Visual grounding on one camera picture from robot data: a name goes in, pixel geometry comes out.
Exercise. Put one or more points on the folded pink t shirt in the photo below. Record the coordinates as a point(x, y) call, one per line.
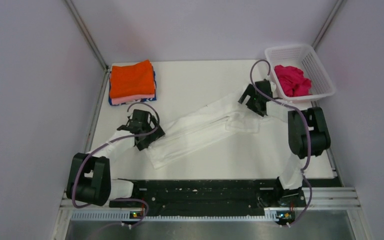
point(131, 98)

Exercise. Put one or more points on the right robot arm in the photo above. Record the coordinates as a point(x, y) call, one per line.
point(308, 134)

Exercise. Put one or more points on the crumpled magenta t shirt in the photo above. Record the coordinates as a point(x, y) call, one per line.
point(292, 81)

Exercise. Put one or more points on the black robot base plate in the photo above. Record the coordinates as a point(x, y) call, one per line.
point(148, 194)

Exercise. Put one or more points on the folded orange t shirt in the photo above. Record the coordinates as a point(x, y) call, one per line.
point(132, 80)

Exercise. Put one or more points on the aluminium frame rail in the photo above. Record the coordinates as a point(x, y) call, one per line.
point(321, 199)

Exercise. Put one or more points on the white printed t shirt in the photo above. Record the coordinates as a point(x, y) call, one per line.
point(202, 128)

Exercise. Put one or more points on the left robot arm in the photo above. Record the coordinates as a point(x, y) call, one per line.
point(90, 180)

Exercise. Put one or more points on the white plastic laundry basket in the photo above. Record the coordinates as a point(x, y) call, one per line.
point(303, 57)

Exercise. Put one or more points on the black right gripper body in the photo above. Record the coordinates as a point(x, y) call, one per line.
point(253, 104)

